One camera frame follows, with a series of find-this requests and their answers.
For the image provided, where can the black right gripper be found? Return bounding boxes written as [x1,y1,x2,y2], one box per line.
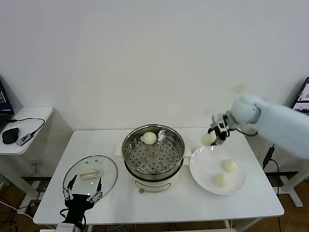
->
[208,124,230,146]

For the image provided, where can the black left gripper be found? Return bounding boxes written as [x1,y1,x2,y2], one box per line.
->
[62,175,104,225]

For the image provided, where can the white steamed baozi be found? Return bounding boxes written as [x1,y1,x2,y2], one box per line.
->
[221,159,238,174]
[212,173,229,188]
[142,131,157,145]
[200,133,216,147]

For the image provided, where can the glass lid with cream handle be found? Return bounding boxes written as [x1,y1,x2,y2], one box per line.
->
[63,155,118,204]

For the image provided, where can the perforated steel steamer basket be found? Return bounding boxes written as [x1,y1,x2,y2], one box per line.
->
[122,124,186,176]

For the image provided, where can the white round plate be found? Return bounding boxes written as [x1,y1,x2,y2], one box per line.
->
[189,145,248,196]

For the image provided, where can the cream electric cooking pot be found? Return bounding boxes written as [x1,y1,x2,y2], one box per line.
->
[115,142,193,194]

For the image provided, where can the grey usb hub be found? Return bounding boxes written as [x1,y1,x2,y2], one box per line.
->
[15,132,34,147]

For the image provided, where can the white side table with mouse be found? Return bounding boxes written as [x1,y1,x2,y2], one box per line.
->
[0,106,54,213]

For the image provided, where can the black computer mouse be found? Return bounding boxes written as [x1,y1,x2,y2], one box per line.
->
[1,127,20,145]

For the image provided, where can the grey laptop with bright screen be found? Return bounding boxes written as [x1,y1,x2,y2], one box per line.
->
[291,77,309,111]

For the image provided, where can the white side table with label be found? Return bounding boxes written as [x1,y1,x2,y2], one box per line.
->
[275,154,304,208]

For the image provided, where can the black laptop with dark screen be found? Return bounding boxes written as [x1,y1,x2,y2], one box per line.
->
[0,74,15,133]

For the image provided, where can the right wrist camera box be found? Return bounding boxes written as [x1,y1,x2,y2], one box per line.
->
[211,115,229,133]

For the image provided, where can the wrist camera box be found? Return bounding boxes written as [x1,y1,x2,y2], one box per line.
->
[211,115,229,133]
[56,223,76,232]

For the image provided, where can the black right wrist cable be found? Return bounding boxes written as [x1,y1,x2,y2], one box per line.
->
[237,128,258,137]

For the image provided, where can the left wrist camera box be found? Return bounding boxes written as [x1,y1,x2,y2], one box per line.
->
[56,223,76,232]

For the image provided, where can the white cable bundle under table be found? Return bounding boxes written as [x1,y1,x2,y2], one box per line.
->
[94,224,127,232]

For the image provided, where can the black cable with adapter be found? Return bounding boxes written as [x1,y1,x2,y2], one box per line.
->
[262,144,282,196]

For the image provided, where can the white floor cable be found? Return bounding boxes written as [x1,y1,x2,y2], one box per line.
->
[0,201,34,218]

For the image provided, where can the black floor cables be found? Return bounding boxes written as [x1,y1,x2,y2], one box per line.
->
[0,209,17,232]

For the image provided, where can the black usb hub cable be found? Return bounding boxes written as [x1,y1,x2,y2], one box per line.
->
[9,116,46,136]

